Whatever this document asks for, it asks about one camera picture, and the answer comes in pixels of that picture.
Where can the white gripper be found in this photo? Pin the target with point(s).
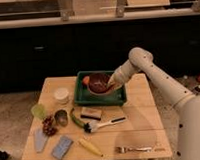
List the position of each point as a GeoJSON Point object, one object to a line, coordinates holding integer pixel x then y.
{"type": "Point", "coordinates": [114, 83]}

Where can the brown bowl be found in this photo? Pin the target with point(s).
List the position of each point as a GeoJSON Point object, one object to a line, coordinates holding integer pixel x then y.
{"type": "Point", "coordinates": [99, 83]}

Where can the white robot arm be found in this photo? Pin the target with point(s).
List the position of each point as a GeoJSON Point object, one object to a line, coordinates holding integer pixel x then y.
{"type": "Point", "coordinates": [186, 103]}

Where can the green plastic tray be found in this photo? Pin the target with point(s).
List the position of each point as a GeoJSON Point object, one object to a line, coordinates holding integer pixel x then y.
{"type": "Point", "coordinates": [82, 96]}

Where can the orange fruit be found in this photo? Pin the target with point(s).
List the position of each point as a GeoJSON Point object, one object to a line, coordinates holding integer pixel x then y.
{"type": "Point", "coordinates": [86, 80]}

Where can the wooden block with black edge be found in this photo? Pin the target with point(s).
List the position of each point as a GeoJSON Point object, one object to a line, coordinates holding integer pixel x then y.
{"type": "Point", "coordinates": [91, 113]}

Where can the black and white brush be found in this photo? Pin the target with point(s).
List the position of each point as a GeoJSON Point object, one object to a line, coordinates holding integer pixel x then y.
{"type": "Point", "coordinates": [93, 126]}

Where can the green chili pepper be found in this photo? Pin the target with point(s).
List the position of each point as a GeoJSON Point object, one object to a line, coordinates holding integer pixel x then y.
{"type": "Point", "coordinates": [75, 119]}

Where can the white bowl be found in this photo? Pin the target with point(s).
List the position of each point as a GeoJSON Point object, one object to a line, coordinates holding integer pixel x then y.
{"type": "Point", "coordinates": [61, 95]}

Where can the small metal cup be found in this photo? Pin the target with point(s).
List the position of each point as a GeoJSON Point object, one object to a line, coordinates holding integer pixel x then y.
{"type": "Point", "coordinates": [61, 117]}

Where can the metal fork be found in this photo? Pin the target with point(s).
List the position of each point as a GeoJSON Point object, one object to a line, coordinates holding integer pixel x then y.
{"type": "Point", "coordinates": [123, 150]}

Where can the yellow corn cob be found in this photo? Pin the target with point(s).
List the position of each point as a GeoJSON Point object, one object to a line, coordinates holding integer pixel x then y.
{"type": "Point", "coordinates": [90, 146]}

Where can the wooden table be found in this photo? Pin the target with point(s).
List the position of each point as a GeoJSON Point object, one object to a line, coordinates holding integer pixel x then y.
{"type": "Point", "coordinates": [131, 132]}

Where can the bunch of red grapes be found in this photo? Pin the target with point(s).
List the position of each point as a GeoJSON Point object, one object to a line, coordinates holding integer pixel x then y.
{"type": "Point", "coordinates": [49, 129]}

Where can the light green cup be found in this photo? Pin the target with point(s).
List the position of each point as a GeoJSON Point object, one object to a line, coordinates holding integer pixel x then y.
{"type": "Point", "coordinates": [38, 110]}

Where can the blue sponge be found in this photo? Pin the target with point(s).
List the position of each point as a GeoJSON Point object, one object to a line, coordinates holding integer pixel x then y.
{"type": "Point", "coordinates": [62, 147]}

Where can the dark cabinet with counter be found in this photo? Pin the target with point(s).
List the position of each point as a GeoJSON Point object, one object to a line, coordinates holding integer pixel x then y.
{"type": "Point", "coordinates": [33, 50]}

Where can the black object on floor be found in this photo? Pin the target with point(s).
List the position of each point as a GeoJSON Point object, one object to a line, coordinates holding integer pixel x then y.
{"type": "Point", "coordinates": [4, 155]}

